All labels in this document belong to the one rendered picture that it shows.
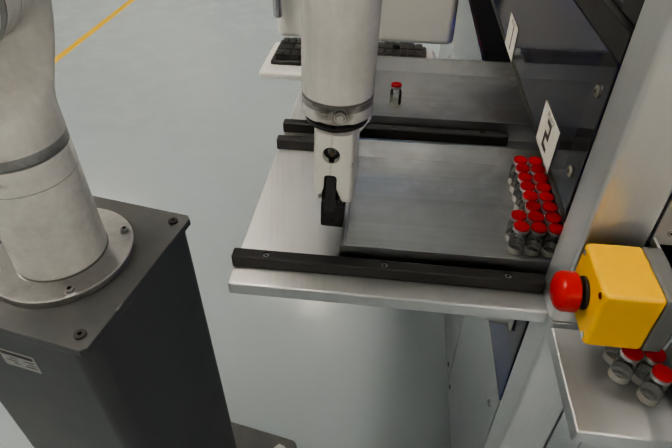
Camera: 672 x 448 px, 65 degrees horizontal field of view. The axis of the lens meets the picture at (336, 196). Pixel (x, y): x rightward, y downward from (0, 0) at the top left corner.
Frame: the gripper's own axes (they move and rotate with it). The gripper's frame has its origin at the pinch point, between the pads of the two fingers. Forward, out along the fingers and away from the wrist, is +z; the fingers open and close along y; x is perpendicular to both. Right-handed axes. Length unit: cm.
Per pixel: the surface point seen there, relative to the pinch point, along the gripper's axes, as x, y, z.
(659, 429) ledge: -35.9, -24.6, 3.1
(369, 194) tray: -4.6, 9.4, 3.7
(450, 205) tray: -17.0, 8.2, 3.3
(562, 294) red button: -24.0, -19.4, -9.1
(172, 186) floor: 82, 117, 94
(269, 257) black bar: 7.3, -7.6, 2.4
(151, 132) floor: 108, 159, 95
